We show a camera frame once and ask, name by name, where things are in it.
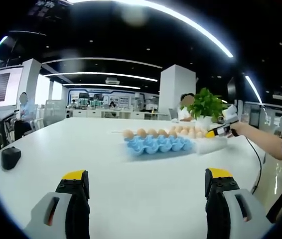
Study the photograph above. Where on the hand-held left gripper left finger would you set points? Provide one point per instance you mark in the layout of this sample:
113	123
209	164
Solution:
73	204

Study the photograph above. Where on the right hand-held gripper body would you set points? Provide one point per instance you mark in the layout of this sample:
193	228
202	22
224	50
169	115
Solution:
231	115

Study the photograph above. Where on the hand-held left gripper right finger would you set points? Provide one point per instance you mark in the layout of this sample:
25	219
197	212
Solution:
219	204

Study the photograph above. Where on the group of brown eggs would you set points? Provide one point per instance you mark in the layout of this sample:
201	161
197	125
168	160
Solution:
190	132

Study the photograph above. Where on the single brown egg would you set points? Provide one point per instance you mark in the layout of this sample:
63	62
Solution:
141	133
173	134
152	132
163	133
128	134

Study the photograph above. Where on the blue egg tray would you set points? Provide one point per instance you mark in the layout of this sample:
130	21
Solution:
156	147

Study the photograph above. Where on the white foam egg holder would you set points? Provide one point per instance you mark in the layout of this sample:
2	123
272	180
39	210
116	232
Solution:
210	147

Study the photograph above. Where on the person's right hand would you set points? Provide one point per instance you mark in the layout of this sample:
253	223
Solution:
241	129

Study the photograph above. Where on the green potted plant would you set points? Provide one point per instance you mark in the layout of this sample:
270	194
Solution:
205	104

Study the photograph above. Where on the white table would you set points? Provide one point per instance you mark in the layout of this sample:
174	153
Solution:
131	194

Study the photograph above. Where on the black pouch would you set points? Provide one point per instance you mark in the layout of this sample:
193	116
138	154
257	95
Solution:
11	158

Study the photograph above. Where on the ceiling air conditioner unit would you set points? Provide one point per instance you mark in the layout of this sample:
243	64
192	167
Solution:
112	80

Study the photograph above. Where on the large monitor screen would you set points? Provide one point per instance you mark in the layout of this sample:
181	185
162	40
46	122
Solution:
0	89

